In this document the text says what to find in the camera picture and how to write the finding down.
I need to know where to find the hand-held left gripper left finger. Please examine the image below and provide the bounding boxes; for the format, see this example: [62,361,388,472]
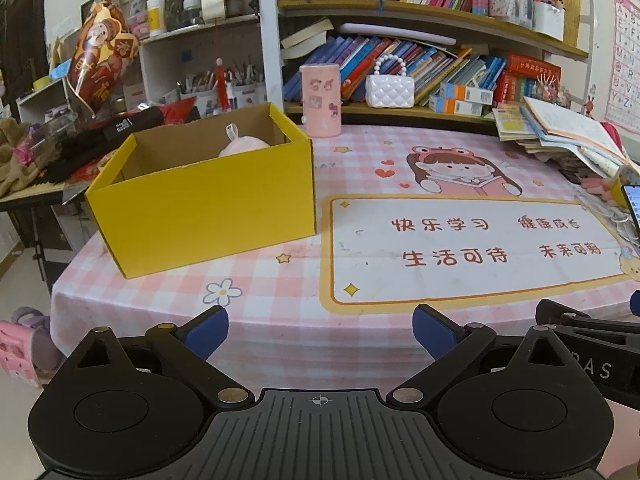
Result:
[59,304,257,412]

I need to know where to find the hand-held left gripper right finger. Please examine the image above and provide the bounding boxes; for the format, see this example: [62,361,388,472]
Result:
[389,303,582,409]

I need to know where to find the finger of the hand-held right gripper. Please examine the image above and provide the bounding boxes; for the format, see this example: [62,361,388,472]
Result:
[535,298,640,349]

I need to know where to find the yellow cardboard box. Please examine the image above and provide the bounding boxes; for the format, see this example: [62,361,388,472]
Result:
[83,102,317,280]

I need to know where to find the light pink plush pig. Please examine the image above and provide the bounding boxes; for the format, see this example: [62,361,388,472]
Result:
[218,123,271,159]

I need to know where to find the person's right forearm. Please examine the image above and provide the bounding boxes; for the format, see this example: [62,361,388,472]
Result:
[597,396,640,480]

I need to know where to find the pink checked table mat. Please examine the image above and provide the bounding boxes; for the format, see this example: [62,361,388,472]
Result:
[50,122,640,377]

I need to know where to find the clear eyeglasses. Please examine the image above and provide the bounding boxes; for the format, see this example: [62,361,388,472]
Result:
[574,192,636,242]

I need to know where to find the smartphone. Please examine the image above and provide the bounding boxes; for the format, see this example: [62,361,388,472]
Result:
[619,183,640,237]

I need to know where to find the pink soft item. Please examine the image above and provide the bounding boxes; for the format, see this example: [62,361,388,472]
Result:
[582,175,624,202]

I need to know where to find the pink clog shoe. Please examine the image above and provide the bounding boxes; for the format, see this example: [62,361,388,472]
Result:
[0,307,64,389]

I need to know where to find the stack of open workbooks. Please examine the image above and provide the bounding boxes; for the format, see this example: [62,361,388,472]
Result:
[492,96,640,187]

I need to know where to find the black folding stand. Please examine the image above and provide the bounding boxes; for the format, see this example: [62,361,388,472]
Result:
[0,182,89,282]

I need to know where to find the black fabric bundle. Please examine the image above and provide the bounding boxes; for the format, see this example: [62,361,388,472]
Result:
[44,131,132,184]

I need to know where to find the black long box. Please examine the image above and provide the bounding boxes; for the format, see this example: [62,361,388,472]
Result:
[102,106,165,142]

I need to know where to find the yellow cover booklet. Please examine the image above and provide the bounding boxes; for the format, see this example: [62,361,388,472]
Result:
[492,107,539,142]

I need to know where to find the red packaging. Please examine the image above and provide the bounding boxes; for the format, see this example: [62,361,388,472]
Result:
[159,97,202,124]

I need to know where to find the orange and white box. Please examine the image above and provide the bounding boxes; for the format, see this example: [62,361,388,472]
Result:
[439,82,494,104]
[428,94,484,117]

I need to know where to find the white pen cup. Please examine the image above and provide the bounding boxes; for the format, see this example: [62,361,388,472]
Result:
[232,82,266,109]
[179,86,221,112]

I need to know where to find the sparkly pink ornament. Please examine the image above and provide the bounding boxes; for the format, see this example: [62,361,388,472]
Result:
[532,72,571,107]

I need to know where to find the white quilted pearl handbag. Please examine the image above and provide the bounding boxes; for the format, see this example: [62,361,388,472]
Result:
[365,54,416,109]

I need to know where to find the red slim ornament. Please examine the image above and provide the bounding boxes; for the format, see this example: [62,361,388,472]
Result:
[214,57,231,112]

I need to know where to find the brown plush blanket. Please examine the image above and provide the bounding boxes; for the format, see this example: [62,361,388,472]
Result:
[0,116,52,197]

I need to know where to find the pink cylindrical holder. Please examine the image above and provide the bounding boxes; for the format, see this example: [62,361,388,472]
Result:
[299,63,343,138]

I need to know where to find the red thick dictionary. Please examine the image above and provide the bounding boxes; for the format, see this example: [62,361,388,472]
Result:
[507,53,562,79]

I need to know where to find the row of colourful upright books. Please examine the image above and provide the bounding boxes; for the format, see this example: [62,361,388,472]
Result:
[282,35,541,109]

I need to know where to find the white shelf unit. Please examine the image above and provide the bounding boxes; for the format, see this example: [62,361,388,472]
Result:
[15,14,281,127]

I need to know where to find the red patterned snack bag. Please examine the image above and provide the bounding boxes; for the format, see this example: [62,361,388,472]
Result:
[66,0,140,114]

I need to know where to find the thick cream paged book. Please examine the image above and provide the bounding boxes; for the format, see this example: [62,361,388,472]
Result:
[279,42,322,60]
[279,18,335,50]

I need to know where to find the white rolled paper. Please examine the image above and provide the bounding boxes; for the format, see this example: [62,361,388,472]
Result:
[334,22,459,47]

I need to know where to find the white pen holder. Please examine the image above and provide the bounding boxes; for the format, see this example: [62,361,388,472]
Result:
[532,0,566,42]

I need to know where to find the wooden bookshelf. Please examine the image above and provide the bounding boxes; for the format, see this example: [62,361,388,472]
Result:
[257,0,601,128]

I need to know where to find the white bottle yellow label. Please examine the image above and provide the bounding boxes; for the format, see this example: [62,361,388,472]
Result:
[145,0,167,37]

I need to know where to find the dark wooden door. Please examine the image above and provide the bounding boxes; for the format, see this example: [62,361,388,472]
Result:
[0,0,49,112]

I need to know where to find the pink alphabet wall poster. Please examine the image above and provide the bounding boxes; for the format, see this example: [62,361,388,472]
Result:
[602,0,640,137]

